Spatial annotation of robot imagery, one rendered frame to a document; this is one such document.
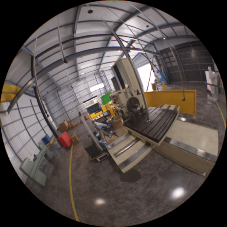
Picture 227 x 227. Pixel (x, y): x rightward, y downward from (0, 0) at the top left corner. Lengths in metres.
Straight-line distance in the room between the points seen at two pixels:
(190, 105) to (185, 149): 2.36
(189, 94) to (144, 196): 3.72
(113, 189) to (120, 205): 0.54
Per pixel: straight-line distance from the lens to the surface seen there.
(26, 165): 4.61
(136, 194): 2.07
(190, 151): 1.85
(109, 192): 2.26
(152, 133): 1.53
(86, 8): 6.82
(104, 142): 2.12
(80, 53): 5.89
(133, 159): 1.53
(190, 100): 3.70
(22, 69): 10.28
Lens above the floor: 2.05
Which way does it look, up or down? 19 degrees down
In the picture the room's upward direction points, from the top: 23 degrees counter-clockwise
